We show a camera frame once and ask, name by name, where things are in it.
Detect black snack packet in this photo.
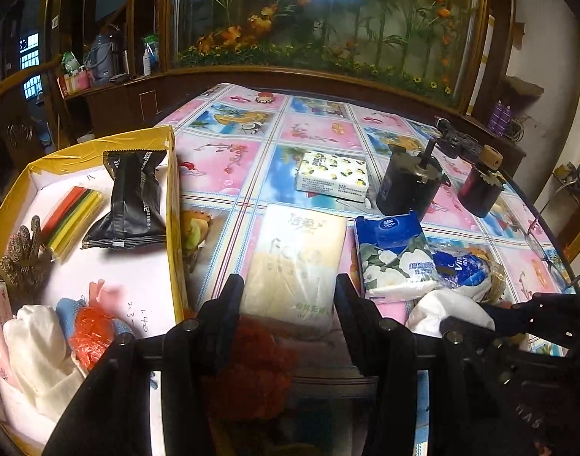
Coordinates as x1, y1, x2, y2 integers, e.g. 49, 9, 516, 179
81, 149, 168, 250

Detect pack of coloured sponge strips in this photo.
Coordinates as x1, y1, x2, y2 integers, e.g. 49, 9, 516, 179
39, 186, 105, 263

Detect artificial flower display panel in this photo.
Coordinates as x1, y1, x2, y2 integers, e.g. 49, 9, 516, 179
169, 0, 490, 105

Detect orange mesh scrubber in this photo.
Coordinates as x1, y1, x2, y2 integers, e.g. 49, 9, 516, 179
70, 306, 116, 374

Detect lemon print tissue pack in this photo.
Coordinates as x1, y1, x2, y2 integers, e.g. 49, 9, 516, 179
295, 149, 371, 203

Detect eyeglasses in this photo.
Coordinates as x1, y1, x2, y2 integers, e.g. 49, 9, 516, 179
525, 214, 580, 295

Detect black motor with wooden cap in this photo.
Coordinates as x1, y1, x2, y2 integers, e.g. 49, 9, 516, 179
458, 145, 507, 219

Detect grey thermos kettle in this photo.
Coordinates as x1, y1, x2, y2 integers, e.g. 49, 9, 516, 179
88, 24, 129, 86

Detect yellow cardboard box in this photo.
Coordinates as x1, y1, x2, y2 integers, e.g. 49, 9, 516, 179
0, 124, 189, 456

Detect blue floral tissue pack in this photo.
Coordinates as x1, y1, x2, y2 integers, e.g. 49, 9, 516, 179
355, 214, 443, 302

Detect pink plastic piece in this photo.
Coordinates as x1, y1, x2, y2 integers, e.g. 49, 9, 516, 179
88, 280, 124, 305

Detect red fluffy cloth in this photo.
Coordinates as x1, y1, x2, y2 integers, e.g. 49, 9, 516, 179
200, 318, 293, 419

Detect black cylindrical motor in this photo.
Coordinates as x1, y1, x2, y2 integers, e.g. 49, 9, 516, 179
376, 139, 450, 217

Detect metal butterfly ornament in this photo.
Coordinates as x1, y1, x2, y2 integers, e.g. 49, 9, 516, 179
0, 215, 53, 301

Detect blue white tissue packet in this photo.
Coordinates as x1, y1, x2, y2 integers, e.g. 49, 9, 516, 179
430, 244, 507, 302

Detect black metal tool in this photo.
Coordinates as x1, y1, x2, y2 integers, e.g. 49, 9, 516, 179
435, 116, 483, 160

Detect pale yellow tissue pack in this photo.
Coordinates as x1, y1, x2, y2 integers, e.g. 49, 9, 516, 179
242, 203, 348, 340

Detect barred window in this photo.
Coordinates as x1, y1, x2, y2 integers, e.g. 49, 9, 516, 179
19, 33, 41, 98

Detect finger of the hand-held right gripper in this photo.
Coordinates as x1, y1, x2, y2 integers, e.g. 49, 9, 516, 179
477, 292, 580, 343
490, 339, 580, 385

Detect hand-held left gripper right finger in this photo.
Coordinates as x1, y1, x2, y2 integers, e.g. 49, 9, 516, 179
334, 273, 509, 456

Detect green white bag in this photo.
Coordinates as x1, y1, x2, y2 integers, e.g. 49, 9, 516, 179
61, 52, 84, 77

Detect pink box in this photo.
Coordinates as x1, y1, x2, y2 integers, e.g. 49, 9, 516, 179
57, 69, 91, 98

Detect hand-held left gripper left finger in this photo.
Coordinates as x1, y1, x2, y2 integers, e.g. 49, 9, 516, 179
43, 273, 246, 456

